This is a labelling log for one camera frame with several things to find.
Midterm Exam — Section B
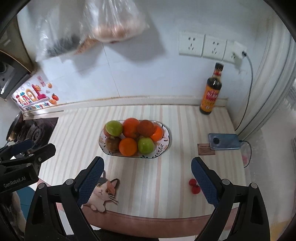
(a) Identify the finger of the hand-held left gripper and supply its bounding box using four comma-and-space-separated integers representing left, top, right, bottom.
0, 138, 33, 160
5, 143, 56, 172

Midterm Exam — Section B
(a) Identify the black frying pan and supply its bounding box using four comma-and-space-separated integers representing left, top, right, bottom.
6, 112, 25, 142

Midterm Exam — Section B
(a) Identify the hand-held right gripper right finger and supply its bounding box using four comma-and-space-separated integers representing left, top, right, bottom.
191, 157, 270, 241

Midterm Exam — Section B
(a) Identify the white wall socket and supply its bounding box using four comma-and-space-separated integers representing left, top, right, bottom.
202, 35, 227, 59
222, 39, 235, 62
179, 31, 205, 57

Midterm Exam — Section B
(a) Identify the black charging cable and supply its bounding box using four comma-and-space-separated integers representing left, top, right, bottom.
235, 51, 253, 168

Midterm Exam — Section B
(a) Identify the dark sauce bottle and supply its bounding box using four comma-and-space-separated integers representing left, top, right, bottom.
199, 62, 224, 115

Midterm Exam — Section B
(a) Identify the oval floral ceramic plate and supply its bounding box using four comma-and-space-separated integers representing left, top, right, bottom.
99, 120, 172, 159

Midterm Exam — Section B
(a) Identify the blue smartphone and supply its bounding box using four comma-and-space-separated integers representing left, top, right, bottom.
208, 133, 241, 151

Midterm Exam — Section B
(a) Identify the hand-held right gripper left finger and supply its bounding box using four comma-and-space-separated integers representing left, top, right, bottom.
24, 156, 105, 241

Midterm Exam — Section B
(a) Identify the striped cat print tablecloth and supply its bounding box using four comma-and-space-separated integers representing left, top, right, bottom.
38, 103, 247, 230

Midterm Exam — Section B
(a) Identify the black range hood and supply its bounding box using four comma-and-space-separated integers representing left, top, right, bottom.
0, 17, 35, 101

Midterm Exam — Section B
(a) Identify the frosted glass sliding door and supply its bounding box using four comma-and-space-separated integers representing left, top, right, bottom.
236, 23, 296, 209

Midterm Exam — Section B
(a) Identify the white charger plug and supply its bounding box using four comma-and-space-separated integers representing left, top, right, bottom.
232, 41, 248, 70

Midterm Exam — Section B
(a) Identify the brown card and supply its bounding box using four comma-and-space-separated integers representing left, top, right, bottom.
197, 144, 216, 155

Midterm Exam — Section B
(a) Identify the colourful wall sticker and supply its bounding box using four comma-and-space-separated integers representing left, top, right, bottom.
11, 75, 59, 112

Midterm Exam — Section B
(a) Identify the plastic bag with dark contents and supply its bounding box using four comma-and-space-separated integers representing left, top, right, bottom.
35, 0, 93, 62

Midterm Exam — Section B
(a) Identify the large orange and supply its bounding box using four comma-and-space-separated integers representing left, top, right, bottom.
119, 138, 138, 157

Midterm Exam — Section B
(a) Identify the reddish brown round fruit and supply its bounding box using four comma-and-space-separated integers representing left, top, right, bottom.
137, 120, 155, 137

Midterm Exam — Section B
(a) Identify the green apple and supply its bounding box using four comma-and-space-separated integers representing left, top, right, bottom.
137, 137, 154, 153
105, 120, 123, 137

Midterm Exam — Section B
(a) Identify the black gas stove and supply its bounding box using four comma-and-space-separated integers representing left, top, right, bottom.
7, 117, 59, 151

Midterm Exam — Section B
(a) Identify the person's left forearm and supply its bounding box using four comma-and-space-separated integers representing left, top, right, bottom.
9, 192, 26, 231

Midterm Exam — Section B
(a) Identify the plastic bag with eggs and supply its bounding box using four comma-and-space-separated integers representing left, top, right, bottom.
79, 0, 151, 44

